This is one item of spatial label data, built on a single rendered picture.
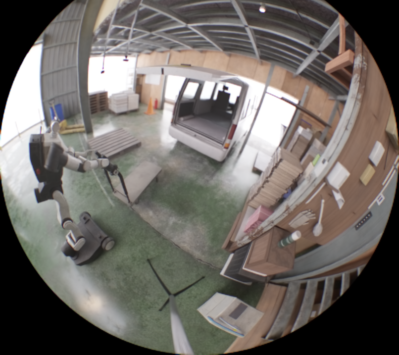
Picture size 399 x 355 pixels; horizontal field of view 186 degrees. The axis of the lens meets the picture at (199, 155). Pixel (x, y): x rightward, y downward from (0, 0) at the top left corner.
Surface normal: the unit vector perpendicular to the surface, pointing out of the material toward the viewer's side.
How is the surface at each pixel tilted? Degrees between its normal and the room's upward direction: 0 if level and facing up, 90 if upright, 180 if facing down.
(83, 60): 90
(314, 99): 90
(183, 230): 0
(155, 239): 0
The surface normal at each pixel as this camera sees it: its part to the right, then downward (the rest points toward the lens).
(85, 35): 0.83, 0.45
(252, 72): -0.52, 0.40
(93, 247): 0.21, -0.80
